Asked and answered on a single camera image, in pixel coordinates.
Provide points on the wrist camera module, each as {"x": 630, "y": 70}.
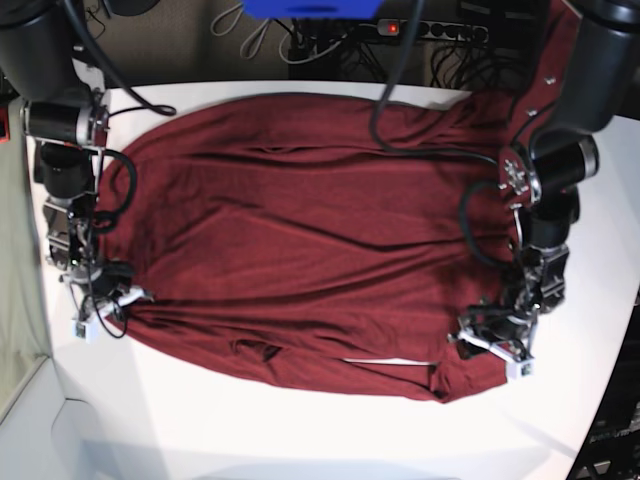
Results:
{"x": 518, "y": 370}
{"x": 87, "y": 331}

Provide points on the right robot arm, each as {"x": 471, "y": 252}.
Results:
{"x": 56, "y": 66}

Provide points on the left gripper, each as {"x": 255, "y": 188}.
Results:
{"x": 503, "y": 331}

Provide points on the dark red t-shirt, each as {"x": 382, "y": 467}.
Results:
{"x": 283, "y": 245}

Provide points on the black power strip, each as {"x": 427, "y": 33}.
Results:
{"x": 431, "y": 30}

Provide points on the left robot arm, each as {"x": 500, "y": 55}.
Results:
{"x": 591, "y": 48}

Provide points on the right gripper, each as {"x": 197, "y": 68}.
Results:
{"x": 101, "y": 292}

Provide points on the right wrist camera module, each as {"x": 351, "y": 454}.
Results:
{"x": 87, "y": 331}

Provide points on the blue box at top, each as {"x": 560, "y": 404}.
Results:
{"x": 329, "y": 9}

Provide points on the red black device left edge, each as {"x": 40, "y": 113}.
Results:
{"x": 4, "y": 125}

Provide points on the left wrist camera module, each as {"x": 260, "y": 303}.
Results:
{"x": 518, "y": 370}

